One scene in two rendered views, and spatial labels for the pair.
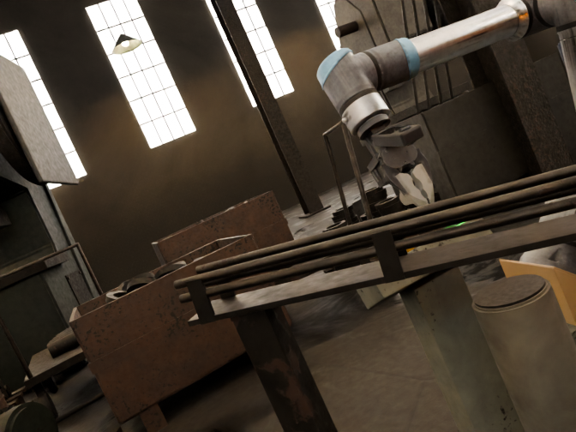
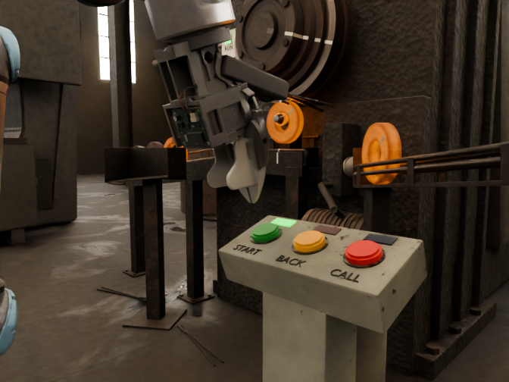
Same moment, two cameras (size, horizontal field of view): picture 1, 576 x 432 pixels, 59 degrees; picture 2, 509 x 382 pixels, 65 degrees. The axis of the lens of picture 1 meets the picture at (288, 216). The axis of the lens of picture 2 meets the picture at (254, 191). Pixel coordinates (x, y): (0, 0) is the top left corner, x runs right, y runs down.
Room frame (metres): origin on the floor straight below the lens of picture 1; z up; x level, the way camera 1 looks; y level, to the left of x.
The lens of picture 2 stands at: (1.22, 0.20, 0.72)
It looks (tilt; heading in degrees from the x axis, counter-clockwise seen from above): 6 degrees down; 240
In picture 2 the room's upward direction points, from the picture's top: straight up
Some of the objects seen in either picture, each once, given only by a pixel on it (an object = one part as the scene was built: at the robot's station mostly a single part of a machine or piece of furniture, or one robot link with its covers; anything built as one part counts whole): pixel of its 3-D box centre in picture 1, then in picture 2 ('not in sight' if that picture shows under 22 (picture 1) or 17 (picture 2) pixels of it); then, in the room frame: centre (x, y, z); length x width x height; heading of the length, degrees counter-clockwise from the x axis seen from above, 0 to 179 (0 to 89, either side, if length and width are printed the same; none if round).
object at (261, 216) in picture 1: (225, 255); not in sight; (4.42, 0.64, 0.38); 1.03 x 0.83 x 0.75; 108
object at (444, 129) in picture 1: (475, 141); not in sight; (4.08, -1.62, 0.43); 1.23 x 0.93 x 0.87; 103
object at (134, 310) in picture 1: (180, 322); not in sight; (2.69, 0.76, 0.33); 0.93 x 0.73 x 0.66; 112
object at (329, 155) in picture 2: not in sight; (340, 159); (0.30, -0.81, 0.68); 0.11 x 0.08 x 0.24; 15
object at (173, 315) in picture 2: not in sight; (148, 234); (0.77, -1.44, 0.36); 0.26 x 0.20 x 0.72; 140
